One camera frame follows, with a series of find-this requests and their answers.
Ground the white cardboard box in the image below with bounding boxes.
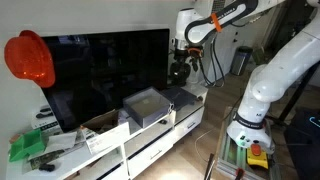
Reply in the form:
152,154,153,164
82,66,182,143
80,110,130,154

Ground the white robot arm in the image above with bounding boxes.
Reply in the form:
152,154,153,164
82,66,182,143
174,0,320,154

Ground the grey trash bin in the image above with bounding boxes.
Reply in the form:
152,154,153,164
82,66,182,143
230,46,253,76

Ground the yellow emergency stop box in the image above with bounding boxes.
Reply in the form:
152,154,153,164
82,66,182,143
247,144,268,169

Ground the small black object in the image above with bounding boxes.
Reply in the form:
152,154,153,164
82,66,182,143
39,164,55,172

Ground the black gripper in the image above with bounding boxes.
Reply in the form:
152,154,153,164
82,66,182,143
170,56,198,85

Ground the white paper sheet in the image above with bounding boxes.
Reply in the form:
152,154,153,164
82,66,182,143
28,132,77,160

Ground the white tv cabinet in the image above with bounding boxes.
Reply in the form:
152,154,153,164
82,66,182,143
6,84,208,180

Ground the grey box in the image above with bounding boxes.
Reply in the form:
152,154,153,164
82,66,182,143
123,87,174,128

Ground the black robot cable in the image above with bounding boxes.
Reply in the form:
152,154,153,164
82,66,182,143
198,33,226,89

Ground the black flat screen television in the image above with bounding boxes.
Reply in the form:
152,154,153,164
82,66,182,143
42,28,170,132

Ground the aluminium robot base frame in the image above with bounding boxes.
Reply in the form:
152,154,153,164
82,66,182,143
213,107,281,180

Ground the green plastic tray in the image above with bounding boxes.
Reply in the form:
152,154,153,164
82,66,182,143
9,129,45,162

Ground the white product box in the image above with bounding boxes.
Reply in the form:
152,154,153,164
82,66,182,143
31,105,62,135

